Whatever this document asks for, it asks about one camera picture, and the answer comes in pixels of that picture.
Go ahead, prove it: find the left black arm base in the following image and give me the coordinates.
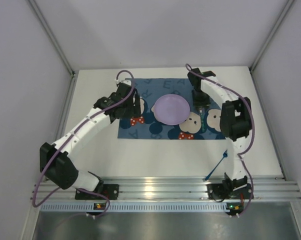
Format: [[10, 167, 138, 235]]
[[74, 183, 120, 201]]

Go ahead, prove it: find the blue bear print placemat cloth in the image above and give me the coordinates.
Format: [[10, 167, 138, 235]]
[[117, 78, 225, 140]]

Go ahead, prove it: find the silver spoon green handle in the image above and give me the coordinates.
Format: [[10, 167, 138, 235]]
[[198, 107, 206, 133]]

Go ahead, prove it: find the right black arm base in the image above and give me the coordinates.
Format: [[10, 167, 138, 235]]
[[207, 173, 253, 202]]

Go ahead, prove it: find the left aluminium frame post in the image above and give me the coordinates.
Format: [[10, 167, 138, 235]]
[[26, 0, 75, 76]]

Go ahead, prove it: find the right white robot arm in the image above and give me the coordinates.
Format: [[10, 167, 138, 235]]
[[185, 64, 255, 194]]

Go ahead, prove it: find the purple plastic plate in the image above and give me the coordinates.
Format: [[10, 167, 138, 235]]
[[152, 94, 191, 126]]

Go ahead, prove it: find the perforated cable duct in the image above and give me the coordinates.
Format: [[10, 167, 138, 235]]
[[40, 202, 244, 213]]

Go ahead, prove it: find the right aluminium frame post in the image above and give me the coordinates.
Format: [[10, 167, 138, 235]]
[[249, 0, 296, 74]]

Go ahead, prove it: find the aluminium frame post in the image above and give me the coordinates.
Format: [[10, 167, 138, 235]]
[[249, 0, 296, 74], [26, 0, 75, 76]]

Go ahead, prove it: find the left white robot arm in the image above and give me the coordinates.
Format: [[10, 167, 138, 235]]
[[39, 80, 141, 193]]

